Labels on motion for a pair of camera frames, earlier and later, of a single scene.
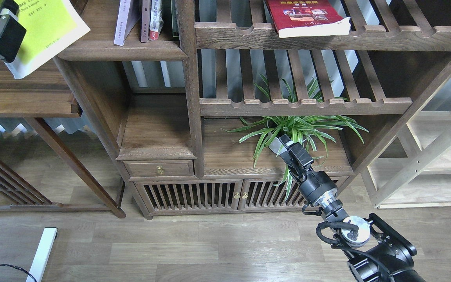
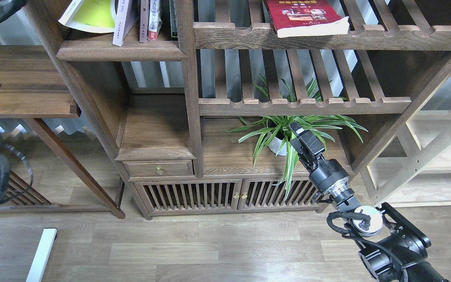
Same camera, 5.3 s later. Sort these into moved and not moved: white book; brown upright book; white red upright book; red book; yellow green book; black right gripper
Moved: black right gripper; yellow green book
Not moved: red book; brown upright book; white book; white red upright book
